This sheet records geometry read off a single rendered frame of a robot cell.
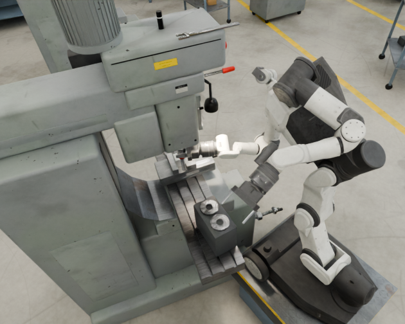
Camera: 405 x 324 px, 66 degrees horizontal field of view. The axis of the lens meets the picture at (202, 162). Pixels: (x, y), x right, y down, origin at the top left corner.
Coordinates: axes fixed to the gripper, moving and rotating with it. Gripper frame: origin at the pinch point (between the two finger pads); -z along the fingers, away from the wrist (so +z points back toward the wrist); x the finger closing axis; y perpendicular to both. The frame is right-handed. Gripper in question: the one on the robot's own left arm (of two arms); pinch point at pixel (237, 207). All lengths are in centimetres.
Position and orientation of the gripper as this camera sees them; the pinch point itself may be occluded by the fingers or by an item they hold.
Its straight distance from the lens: 115.8
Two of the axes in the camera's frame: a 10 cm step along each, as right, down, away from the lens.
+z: 6.7, -7.4, 0.0
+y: -1.6, -1.3, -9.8
